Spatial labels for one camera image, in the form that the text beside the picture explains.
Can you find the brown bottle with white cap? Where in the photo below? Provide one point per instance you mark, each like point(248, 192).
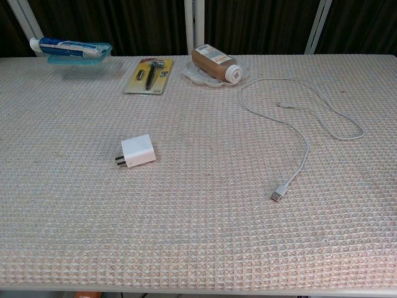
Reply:
point(209, 60)

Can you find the blue white toothpaste tube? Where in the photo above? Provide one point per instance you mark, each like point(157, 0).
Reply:
point(62, 48)

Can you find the white USB charger adapter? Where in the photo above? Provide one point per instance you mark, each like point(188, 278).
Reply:
point(139, 150)

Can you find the clear flower-shaped plastic dish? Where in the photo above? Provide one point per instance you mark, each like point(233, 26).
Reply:
point(201, 79)

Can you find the upright white frame post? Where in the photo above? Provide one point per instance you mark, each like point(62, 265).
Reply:
point(193, 25)

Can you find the dark pleated curtain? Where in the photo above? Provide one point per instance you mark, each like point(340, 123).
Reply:
point(124, 21)

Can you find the slanted white frame post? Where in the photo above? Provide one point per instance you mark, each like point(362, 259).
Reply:
point(26, 21)

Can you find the double white frame post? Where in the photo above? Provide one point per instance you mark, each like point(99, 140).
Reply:
point(316, 28)

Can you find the teal plastic tray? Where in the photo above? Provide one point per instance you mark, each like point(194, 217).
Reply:
point(79, 61)

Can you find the razor in yellow blister pack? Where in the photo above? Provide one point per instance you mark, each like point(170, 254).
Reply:
point(140, 81)

